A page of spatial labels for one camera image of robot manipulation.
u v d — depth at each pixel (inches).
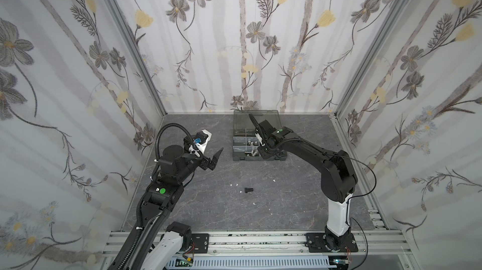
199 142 21.9
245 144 39.9
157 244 22.8
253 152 38.7
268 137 27.7
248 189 34.8
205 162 23.8
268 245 29.5
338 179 19.9
